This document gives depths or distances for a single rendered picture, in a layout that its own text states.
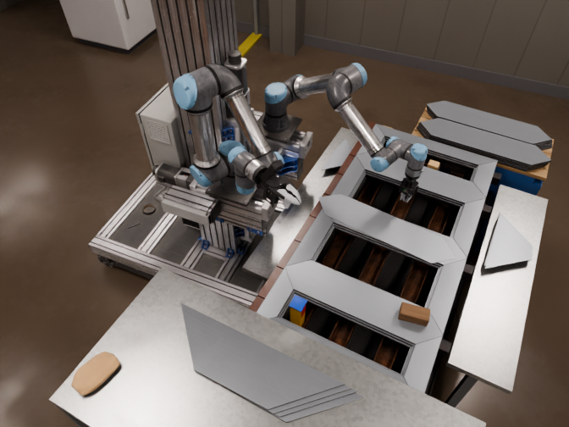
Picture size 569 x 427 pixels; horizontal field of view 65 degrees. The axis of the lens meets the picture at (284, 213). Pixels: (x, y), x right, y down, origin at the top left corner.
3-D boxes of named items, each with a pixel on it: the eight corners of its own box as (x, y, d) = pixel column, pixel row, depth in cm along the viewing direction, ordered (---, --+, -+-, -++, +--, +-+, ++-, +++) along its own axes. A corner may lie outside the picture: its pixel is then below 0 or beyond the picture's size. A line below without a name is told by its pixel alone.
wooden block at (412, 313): (428, 314, 194) (430, 308, 190) (426, 327, 190) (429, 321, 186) (400, 307, 196) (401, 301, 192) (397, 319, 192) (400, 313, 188)
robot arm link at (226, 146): (252, 168, 212) (251, 146, 201) (229, 181, 206) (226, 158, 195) (236, 155, 217) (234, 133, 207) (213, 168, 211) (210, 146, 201)
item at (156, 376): (482, 426, 148) (486, 423, 145) (432, 652, 113) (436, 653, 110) (163, 272, 188) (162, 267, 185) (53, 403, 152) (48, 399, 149)
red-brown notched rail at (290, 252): (375, 130, 290) (376, 123, 285) (245, 338, 194) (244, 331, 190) (369, 129, 291) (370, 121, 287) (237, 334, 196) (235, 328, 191)
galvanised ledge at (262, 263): (368, 139, 302) (369, 135, 300) (276, 285, 226) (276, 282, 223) (341, 130, 308) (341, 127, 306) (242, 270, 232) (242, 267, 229)
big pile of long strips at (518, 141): (554, 139, 281) (558, 131, 276) (545, 178, 257) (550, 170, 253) (428, 103, 305) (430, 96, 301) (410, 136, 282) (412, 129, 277)
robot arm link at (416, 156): (416, 139, 207) (432, 147, 204) (411, 157, 216) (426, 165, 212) (406, 146, 204) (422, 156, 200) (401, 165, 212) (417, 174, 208)
